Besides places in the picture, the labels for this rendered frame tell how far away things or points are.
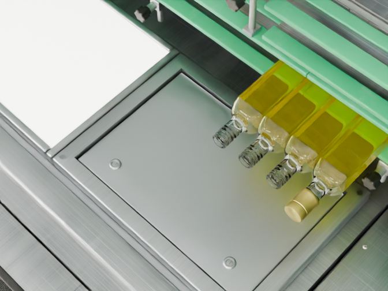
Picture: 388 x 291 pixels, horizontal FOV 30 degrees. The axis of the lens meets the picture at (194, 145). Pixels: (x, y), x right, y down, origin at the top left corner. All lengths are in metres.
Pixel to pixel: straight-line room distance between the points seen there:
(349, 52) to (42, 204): 0.59
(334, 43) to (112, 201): 0.47
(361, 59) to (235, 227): 0.36
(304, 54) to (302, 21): 0.08
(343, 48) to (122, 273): 0.51
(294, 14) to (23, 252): 0.62
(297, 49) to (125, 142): 0.36
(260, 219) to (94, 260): 0.30
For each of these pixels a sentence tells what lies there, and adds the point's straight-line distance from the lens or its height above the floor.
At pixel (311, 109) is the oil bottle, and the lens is 1.20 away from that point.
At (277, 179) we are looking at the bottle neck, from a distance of 1.14.
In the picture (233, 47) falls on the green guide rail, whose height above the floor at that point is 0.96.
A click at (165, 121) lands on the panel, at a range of 1.37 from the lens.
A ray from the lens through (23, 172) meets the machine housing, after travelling 1.36.
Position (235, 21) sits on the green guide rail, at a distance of 1.29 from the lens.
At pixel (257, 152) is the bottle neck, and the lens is 1.17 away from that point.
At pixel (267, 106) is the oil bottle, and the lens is 1.20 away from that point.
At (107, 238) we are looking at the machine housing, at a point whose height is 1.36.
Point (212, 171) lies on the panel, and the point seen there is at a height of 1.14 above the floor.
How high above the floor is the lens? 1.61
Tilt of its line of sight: 21 degrees down
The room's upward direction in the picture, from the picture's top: 132 degrees counter-clockwise
